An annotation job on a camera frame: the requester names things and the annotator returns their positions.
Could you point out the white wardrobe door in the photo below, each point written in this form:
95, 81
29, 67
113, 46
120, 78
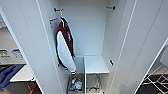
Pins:
143, 43
26, 40

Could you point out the dark red hanging garment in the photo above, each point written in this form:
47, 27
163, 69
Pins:
65, 50

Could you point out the white wardrobe inner bench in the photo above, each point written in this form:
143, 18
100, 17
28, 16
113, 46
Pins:
95, 65

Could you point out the white wardrobe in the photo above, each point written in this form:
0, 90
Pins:
86, 26

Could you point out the small bluish white object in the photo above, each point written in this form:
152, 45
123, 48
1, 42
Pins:
76, 84

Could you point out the white clothes hanger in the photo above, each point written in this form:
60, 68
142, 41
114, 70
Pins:
61, 15

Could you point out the orange and white label sticker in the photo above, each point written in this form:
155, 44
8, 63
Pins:
53, 20

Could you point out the brown cardboard box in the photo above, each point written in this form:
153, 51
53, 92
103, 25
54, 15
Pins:
70, 90

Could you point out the orange folding stand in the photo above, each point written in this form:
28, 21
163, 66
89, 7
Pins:
30, 87

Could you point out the small black wall hook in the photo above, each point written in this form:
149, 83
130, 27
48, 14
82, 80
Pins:
111, 62

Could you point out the black wardrobe hook rail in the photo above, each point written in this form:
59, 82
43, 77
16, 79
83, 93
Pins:
111, 7
57, 10

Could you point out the wall socket with blue label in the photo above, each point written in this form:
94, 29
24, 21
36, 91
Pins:
17, 54

